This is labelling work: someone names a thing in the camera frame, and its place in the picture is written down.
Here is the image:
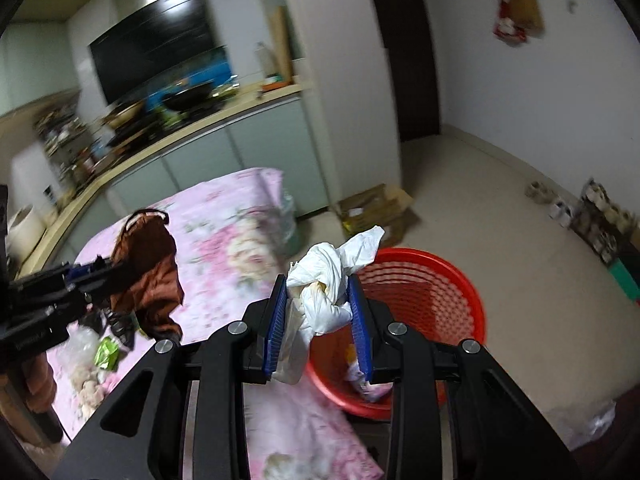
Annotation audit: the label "golden pan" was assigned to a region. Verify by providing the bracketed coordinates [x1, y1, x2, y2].
[102, 100, 148, 128]

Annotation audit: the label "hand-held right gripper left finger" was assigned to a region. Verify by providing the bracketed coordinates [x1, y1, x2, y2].
[50, 274, 291, 480]

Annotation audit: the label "wooden cutting board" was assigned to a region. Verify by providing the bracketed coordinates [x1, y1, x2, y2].
[270, 6, 293, 81]

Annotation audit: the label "black shoe rack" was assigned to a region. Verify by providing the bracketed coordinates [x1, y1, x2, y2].
[570, 177, 633, 266]

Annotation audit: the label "black gas stove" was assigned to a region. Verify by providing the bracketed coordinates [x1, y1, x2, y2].
[107, 105, 226, 143]

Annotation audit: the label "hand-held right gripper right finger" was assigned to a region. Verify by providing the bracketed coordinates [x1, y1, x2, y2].
[347, 276, 583, 480]

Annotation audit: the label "floral pink blanket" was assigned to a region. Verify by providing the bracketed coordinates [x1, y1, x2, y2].
[50, 167, 386, 480]

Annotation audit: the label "cardboard box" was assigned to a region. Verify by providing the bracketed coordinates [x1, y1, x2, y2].
[334, 183, 421, 248]

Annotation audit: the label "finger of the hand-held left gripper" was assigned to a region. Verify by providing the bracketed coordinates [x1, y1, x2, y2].
[12, 255, 116, 293]
[69, 272, 126, 309]

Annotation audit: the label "red plastic basket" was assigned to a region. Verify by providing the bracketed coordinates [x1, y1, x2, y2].
[306, 247, 487, 421]

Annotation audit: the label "brown bag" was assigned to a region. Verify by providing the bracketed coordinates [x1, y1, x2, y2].
[502, 0, 545, 36]
[109, 208, 185, 343]

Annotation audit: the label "black wok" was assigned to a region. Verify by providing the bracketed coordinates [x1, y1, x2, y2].
[160, 81, 216, 111]

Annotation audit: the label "beige crumpled paper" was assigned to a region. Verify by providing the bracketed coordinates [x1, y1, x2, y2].
[70, 365, 108, 418]

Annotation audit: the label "pale wall cabinets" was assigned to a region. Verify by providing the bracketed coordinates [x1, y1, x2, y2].
[0, 22, 81, 116]

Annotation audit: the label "metal spice rack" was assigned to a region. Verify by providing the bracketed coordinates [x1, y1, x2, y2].
[35, 105, 101, 191]

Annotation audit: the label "person's left hand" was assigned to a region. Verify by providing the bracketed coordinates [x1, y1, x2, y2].
[24, 352, 57, 413]

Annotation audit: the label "kitchen counter with cabinets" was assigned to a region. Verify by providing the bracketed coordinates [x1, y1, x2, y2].
[15, 82, 331, 281]

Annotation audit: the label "bin with plastic liner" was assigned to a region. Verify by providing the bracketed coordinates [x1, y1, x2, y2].
[280, 187, 301, 256]

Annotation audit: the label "red hanging bag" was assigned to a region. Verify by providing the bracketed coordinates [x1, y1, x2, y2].
[492, 0, 526, 46]

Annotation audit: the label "large clear plastic bag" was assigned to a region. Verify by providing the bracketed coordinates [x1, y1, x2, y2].
[542, 400, 618, 453]

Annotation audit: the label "white plastic bag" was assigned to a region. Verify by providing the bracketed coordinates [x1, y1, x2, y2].
[274, 226, 386, 386]

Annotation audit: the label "black range hood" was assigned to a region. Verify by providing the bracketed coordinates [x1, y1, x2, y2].
[89, 0, 223, 106]

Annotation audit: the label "stack of shoe boxes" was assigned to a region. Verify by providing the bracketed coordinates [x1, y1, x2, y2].
[607, 220, 640, 306]

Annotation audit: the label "white rice cooker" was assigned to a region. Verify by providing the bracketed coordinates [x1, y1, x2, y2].
[7, 205, 47, 261]

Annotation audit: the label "brown hanging bag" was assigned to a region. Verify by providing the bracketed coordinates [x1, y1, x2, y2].
[502, 0, 545, 36]

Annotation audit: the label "green snack packet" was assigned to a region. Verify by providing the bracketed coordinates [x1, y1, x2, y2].
[95, 337, 121, 371]

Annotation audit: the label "white plastic bottle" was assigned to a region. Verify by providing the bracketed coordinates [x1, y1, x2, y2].
[255, 42, 276, 78]

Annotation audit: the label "dark wooden door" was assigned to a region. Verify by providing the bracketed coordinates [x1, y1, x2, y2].
[362, 0, 442, 142]

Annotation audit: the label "group of assorted shoes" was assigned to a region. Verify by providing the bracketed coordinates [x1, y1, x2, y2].
[580, 182, 631, 261]

